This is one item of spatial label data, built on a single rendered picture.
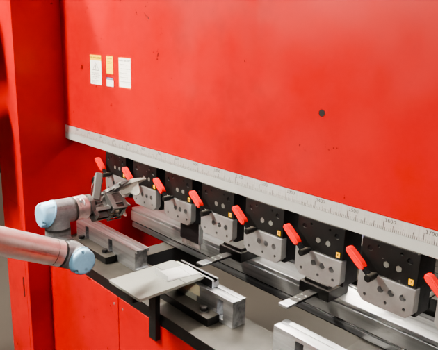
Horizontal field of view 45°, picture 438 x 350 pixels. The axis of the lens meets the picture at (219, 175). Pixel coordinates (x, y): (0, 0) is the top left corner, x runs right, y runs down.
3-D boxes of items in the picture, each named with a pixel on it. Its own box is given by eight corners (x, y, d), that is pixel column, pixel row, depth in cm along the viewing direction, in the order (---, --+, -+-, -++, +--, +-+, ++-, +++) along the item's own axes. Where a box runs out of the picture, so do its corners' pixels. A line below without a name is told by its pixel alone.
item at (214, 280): (175, 269, 194) (175, 261, 194) (182, 267, 196) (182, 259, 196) (211, 288, 180) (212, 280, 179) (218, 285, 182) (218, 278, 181)
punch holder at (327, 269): (293, 271, 147) (297, 214, 143) (313, 263, 152) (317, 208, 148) (338, 290, 136) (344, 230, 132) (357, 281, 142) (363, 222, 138)
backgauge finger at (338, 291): (268, 303, 168) (268, 289, 167) (318, 280, 185) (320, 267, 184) (297, 318, 159) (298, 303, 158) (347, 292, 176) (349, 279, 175)
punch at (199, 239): (180, 242, 191) (180, 217, 188) (184, 241, 192) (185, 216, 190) (198, 251, 184) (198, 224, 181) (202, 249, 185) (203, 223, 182)
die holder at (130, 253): (76, 237, 248) (76, 218, 245) (88, 234, 252) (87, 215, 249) (137, 273, 212) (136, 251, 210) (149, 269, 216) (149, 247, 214)
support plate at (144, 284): (109, 282, 178) (109, 279, 178) (172, 262, 195) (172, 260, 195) (139, 302, 165) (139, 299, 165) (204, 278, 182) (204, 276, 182)
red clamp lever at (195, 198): (188, 189, 170) (203, 214, 166) (198, 187, 173) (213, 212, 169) (186, 193, 171) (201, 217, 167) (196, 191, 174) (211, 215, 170)
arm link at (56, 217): (33, 226, 159) (32, 199, 157) (67, 219, 166) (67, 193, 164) (45, 234, 153) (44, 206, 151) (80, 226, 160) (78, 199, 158)
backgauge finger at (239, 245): (188, 263, 196) (189, 251, 195) (239, 246, 213) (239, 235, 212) (210, 273, 188) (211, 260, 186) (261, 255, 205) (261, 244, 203)
